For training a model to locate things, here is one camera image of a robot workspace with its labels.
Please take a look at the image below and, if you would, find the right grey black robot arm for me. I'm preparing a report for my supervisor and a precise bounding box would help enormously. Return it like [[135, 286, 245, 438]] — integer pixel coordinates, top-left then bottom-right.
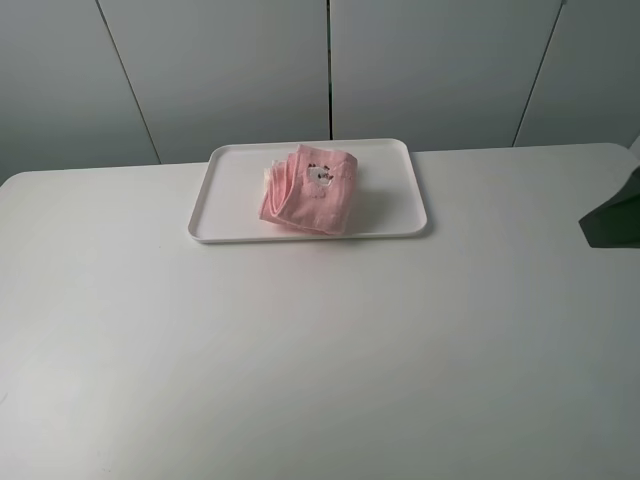
[[579, 168, 640, 248]]

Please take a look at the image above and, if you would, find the cream white towel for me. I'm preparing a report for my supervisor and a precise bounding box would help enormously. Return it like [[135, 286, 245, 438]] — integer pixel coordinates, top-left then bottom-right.
[[263, 161, 280, 193]]

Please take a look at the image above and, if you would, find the white rectangular plastic tray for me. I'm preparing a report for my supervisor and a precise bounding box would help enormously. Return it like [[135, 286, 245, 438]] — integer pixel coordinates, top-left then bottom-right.
[[187, 139, 428, 244]]

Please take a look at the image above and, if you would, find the pink towel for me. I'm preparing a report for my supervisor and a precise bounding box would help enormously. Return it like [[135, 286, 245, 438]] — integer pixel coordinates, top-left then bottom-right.
[[259, 145, 358, 235]]

